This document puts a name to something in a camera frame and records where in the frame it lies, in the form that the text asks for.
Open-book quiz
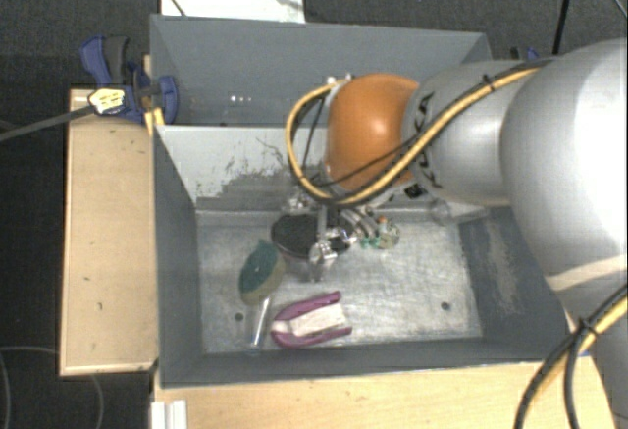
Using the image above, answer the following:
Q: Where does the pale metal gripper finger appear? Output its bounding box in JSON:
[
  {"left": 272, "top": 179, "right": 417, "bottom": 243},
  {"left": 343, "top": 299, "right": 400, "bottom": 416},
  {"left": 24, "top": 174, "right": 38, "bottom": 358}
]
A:
[
  {"left": 307, "top": 241, "right": 340, "bottom": 284},
  {"left": 326, "top": 226, "right": 358, "bottom": 253}
]

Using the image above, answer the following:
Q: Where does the green and yellow round sponge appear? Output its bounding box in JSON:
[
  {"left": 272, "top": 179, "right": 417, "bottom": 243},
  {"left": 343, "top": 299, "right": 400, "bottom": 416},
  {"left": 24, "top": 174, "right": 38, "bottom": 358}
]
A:
[{"left": 237, "top": 239, "right": 288, "bottom": 306}]

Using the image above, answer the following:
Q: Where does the clear glass tube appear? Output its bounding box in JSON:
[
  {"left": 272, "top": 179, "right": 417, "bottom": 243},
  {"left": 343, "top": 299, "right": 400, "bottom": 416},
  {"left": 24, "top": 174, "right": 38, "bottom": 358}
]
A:
[{"left": 248, "top": 295, "right": 274, "bottom": 349}]

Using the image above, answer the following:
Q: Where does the grey metal bin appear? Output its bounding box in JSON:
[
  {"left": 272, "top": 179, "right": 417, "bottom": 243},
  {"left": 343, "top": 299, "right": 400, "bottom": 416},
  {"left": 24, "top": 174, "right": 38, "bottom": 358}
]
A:
[{"left": 148, "top": 14, "right": 571, "bottom": 387}]

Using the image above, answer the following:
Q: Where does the pale wood board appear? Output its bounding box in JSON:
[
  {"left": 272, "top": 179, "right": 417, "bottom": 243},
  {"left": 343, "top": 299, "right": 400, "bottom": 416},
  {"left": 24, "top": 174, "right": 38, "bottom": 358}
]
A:
[{"left": 59, "top": 87, "right": 160, "bottom": 377}]

